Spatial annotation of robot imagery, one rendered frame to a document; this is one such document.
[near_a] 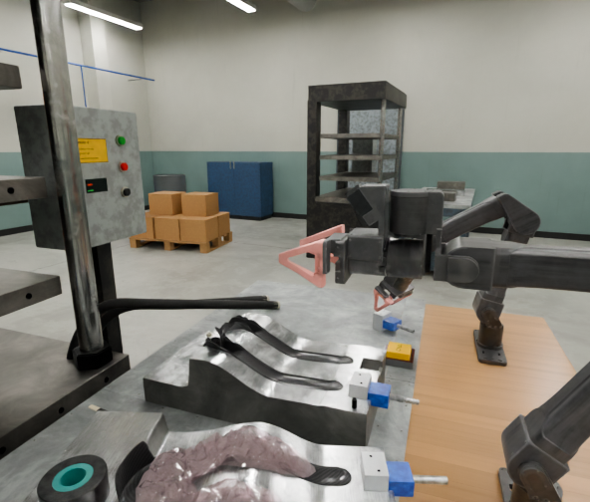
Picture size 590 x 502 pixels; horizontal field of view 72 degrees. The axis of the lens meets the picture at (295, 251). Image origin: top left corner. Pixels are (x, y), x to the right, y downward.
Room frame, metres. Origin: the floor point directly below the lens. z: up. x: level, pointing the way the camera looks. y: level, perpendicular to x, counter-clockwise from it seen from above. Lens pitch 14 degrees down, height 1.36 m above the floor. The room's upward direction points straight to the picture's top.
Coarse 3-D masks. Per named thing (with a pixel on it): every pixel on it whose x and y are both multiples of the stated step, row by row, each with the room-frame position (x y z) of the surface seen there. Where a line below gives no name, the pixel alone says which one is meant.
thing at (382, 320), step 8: (376, 312) 1.20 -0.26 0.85; (384, 312) 1.20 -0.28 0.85; (376, 320) 1.18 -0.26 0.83; (384, 320) 1.17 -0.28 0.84; (392, 320) 1.16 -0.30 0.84; (400, 320) 1.16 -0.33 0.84; (376, 328) 1.18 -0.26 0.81; (384, 328) 1.16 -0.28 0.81; (392, 328) 1.14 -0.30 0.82; (400, 328) 1.14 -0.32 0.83; (408, 328) 1.12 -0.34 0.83
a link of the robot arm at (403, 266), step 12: (396, 240) 0.57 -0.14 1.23; (408, 240) 0.56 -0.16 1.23; (420, 240) 0.56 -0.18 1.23; (384, 252) 0.56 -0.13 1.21; (396, 252) 0.55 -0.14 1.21; (408, 252) 0.55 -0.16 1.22; (420, 252) 0.54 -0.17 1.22; (396, 264) 0.55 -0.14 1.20; (408, 264) 0.54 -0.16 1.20; (420, 264) 0.54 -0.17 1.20; (396, 276) 0.56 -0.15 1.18; (408, 276) 0.55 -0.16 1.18; (420, 276) 0.54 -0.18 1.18
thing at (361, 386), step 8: (352, 376) 0.72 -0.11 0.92; (360, 376) 0.72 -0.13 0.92; (368, 376) 0.72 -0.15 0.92; (352, 384) 0.69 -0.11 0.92; (360, 384) 0.69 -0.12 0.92; (368, 384) 0.69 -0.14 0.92; (376, 384) 0.71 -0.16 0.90; (384, 384) 0.71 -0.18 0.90; (352, 392) 0.69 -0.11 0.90; (360, 392) 0.69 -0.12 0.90; (368, 392) 0.69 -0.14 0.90; (376, 392) 0.68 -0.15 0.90; (384, 392) 0.68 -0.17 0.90; (376, 400) 0.68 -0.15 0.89; (384, 400) 0.67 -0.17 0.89; (400, 400) 0.68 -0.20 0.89; (408, 400) 0.68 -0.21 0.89; (416, 400) 0.67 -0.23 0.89
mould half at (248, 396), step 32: (256, 320) 0.95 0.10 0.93; (192, 352) 0.93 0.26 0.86; (224, 352) 0.79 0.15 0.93; (256, 352) 0.83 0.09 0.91; (320, 352) 0.88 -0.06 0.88; (352, 352) 0.87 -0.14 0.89; (384, 352) 0.87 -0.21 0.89; (160, 384) 0.79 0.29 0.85; (192, 384) 0.76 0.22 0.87; (224, 384) 0.74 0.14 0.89; (256, 384) 0.73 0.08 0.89; (224, 416) 0.74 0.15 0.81; (256, 416) 0.71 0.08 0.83; (288, 416) 0.69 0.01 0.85; (320, 416) 0.67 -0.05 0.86; (352, 416) 0.65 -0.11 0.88
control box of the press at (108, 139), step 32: (32, 128) 1.15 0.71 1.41; (96, 128) 1.23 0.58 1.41; (128, 128) 1.36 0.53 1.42; (32, 160) 1.16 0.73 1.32; (96, 160) 1.22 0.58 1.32; (128, 160) 1.34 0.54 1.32; (96, 192) 1.21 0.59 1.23; (128, 192) 1.31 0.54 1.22; (96, 224) 1.19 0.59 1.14; (128, 224) 1.32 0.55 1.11; (96, 256) 1.25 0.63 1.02
